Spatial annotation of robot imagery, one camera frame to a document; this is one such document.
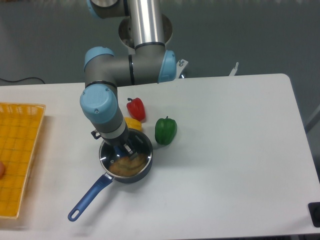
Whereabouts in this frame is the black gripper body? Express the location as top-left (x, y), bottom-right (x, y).
top-left (101, 127), bottom-right (129, 146)

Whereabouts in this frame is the glass pot lid blue knob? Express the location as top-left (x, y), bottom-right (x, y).
top-left (99, 128), bottom-right (153, 182)

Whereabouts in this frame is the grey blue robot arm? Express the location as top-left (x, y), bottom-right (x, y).
top-left (80, 0), bottom-right (177, 159)

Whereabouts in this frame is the baked pastry turnover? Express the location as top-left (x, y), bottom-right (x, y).
top-left (108, 154), bottom-right (147, 177)

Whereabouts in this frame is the yellow bell pepper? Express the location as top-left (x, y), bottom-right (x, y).
top-left (124, 117), bottom-right (143, 132)

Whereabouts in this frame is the red bell pepper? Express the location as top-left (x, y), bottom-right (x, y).
top-left (126, 97), bottom-right (146, 122)

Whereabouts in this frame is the green bell pepper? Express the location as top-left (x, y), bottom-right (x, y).
top-left (154, 116), bottom-right (178, 146)

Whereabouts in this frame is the yellow wicker basket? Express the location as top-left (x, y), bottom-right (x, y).
top-left (0, 102), bottom-right (46, 219)

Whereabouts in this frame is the black object table edge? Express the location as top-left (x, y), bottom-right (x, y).
top-left (308, 202), bottom-right (320, 228)

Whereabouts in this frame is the dark pot blue handle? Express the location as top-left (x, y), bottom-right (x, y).
top-left (67, 128), bottom-right (153, 222)

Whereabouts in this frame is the black cable on floor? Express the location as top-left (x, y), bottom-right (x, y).
top-left (0, 77), bottom-right (46, 85)

